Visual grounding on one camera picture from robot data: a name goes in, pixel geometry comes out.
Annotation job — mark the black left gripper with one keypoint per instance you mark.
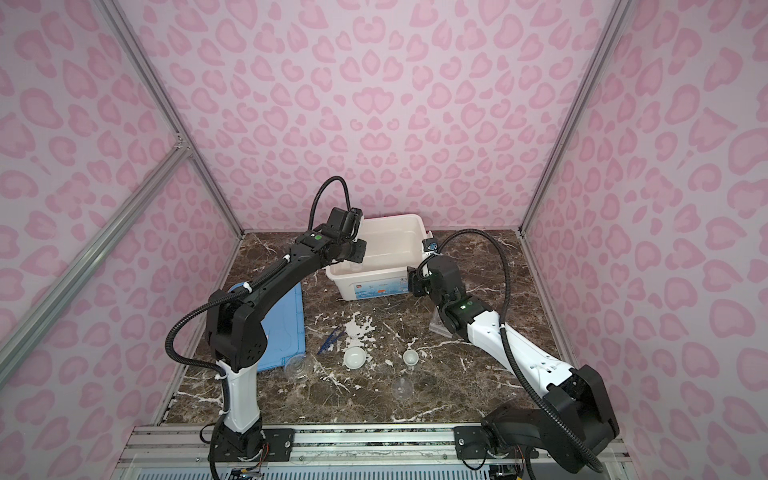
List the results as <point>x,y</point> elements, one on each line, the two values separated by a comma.
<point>359,255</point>

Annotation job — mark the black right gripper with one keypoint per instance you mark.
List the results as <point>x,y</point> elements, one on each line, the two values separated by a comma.
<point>415,279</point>

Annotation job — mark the clear round dish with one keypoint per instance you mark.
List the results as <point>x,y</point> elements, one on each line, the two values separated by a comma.
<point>402,389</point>

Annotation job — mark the clear glass beaker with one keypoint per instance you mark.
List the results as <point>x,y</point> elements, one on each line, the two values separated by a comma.
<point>298,368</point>

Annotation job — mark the clear test tube rack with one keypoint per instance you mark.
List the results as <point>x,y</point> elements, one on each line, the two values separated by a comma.
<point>437,327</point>

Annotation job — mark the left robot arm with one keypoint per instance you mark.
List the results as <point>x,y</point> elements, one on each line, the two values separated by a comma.
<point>234,331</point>

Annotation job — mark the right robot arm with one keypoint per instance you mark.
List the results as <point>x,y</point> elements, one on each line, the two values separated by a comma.
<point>573,419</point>

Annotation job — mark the white plastic storage bin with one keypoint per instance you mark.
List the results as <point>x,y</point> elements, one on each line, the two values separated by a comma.
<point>394,243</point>

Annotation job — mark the blue plastic tweezers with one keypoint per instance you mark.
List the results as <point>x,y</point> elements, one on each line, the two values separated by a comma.
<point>331,340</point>

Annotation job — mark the blue plastic bin lid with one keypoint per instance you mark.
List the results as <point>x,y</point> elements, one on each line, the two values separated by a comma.
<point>284,331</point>

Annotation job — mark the white funnel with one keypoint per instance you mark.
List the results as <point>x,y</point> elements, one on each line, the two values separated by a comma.
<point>354,358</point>

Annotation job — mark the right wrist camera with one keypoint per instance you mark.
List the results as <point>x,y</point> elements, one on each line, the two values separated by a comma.
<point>430,245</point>

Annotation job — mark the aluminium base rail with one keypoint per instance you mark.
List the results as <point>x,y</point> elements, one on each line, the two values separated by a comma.
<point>336,451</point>

